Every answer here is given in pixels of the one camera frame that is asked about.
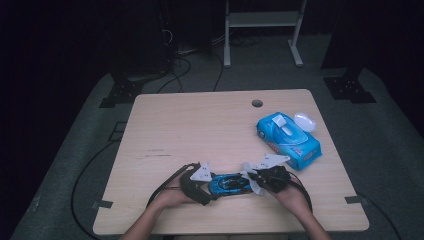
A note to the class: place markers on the person's right hand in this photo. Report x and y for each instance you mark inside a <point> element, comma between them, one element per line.
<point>293,200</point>

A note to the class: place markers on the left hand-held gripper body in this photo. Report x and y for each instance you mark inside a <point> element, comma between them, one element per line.
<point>201,175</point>

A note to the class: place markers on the black tape strip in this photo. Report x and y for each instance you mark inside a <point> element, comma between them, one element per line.
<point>355,199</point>
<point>103,204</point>

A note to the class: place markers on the black stand base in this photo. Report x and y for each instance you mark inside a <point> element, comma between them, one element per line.
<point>348,88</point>
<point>121,93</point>

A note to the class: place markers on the blue wet wipes pack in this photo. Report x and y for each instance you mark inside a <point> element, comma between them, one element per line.
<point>290,140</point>

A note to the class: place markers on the white wet wipe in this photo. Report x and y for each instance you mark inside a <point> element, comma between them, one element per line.
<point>247,168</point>

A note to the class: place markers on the white metal stand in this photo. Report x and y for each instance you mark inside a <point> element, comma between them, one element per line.
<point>263,19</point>

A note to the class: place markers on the white oval plastic lid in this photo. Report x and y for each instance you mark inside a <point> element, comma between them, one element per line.
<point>305,122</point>

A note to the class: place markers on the blue toy car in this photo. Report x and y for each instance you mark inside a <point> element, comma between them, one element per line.
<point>230,185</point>

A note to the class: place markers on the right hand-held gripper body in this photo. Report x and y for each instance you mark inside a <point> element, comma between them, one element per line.
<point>275,178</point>

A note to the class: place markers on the person's left hand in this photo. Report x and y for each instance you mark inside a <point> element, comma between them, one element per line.
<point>173,198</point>

